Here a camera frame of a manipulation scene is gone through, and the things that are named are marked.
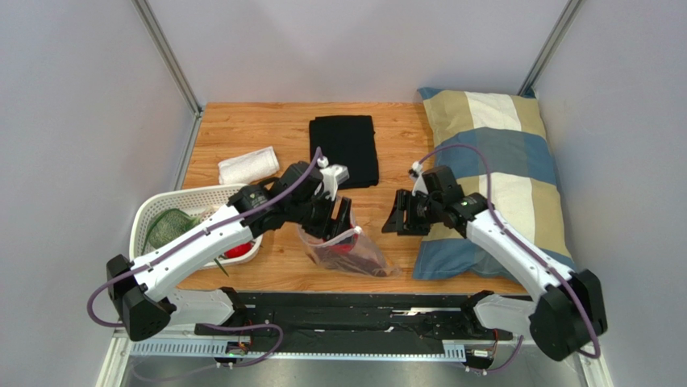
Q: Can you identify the plaid pillow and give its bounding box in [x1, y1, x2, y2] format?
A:
[418, 87, 575, 268]

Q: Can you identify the black folded cloth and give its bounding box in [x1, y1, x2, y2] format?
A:
[309, 115, 380, 189]

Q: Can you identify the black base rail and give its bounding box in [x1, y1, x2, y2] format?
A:
[110, 289, 599, 372]

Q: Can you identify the clear zip top bag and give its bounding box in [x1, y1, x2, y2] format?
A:
[297, 210, 402, 278]

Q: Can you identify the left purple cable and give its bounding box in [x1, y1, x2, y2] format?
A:
[86, 147, 324, 328]

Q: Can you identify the right aluminium frame post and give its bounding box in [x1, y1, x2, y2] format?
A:
[518, 0, 585, 98]

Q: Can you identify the red fake apple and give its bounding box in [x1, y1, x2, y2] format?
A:
[223, 242, 253, 259]

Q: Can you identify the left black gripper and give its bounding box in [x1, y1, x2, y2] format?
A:
[287, 189, 355, 247]

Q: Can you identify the white rolled towel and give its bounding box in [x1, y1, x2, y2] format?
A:
[218, 146, 280, 185]

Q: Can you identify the white perforated plastic basket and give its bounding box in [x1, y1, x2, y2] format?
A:
[129, 184, 243, 259]

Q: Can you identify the left aluminium frame post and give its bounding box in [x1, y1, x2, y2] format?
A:
[131, 0, 203, 117]

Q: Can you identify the aluminium frame post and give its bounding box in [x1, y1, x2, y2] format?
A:
[518, 0, 585, 98]
[131, 0, 203, 117]

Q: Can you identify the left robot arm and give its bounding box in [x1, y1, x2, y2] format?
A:
[100, 158, 352, 342]

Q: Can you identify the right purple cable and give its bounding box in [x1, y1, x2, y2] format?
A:
[414, 143, 602, 374]

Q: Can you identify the red fake tomato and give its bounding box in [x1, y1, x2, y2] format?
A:
[332, 243, 356, 254]

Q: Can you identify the orange fake carrot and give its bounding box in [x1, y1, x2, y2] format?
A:
[308, 251, 400, 277]

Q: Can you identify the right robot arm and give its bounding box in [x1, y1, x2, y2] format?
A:
[382, 164, 607, 361]

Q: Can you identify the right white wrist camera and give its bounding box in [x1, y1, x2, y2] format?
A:
[409, 161, 428, 196]

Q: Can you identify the purple cable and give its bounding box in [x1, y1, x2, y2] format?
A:
[414, 143, 602, 374]
[86, 147, 324, 328]

